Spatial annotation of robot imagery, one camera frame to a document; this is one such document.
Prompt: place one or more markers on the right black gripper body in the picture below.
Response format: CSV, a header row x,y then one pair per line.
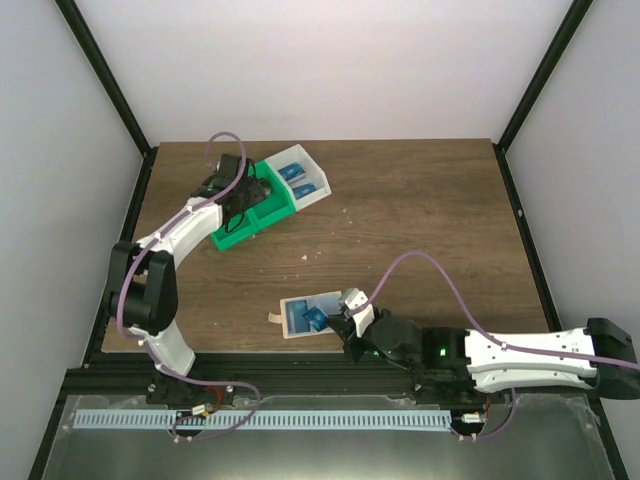
x,y
355,352

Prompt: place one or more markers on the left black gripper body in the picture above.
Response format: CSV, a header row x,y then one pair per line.
x,y
255,195

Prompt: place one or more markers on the blue credit card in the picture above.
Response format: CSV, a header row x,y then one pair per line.
x,y
296,321
316,318
303,190

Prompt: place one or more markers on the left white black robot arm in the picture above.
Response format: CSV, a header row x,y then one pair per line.
x,y
141,293

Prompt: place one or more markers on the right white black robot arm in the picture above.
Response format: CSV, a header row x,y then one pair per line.
x,y
456,361

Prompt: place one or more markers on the blue card stack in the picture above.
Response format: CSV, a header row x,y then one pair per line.
x,y
292,173

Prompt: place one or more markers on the left green plastic bin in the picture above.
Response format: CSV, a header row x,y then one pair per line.
x,y
239,229

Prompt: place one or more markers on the green plastic bin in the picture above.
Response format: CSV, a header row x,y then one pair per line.
x,y
278,205
239,229

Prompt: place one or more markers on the middle green plastic bin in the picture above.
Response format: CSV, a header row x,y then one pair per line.
x,y
278,205

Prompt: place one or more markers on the white plastic bin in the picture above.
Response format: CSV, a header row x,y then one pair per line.
x,y
303,179

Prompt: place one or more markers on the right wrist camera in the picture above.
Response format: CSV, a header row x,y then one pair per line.
x,y
357,307

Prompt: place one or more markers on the light blue slotted cable duct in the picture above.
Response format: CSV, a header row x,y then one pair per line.
x,y
422,420

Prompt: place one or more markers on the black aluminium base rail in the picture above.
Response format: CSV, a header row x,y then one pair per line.
x,y
274,374

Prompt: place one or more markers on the left black frame post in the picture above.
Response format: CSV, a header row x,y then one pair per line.
x,y
93,53

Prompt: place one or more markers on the black frame post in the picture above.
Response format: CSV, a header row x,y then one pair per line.
x,y
93,53
565,32

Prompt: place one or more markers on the right black frame post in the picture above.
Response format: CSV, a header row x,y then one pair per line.
x,y
565,32

